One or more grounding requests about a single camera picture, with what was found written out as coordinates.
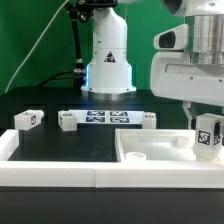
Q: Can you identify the white cable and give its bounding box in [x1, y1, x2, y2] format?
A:
[4, 0, 72, 94]

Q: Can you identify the black cable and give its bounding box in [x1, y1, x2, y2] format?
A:
[38, 69, 84, 88]

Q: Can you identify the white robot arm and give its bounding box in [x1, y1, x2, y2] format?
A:
[76, 0, 224, 107]

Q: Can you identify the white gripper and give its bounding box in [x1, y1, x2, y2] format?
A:
[150, 52, 224, 145]

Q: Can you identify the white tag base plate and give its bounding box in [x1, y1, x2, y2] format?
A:
[71, 110, 143, 124]

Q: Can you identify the white U-shaped fence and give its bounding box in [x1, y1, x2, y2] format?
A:
[0, 129, 224, 189]

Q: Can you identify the white square table top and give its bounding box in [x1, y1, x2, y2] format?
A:
[114, 128, 224, 164]

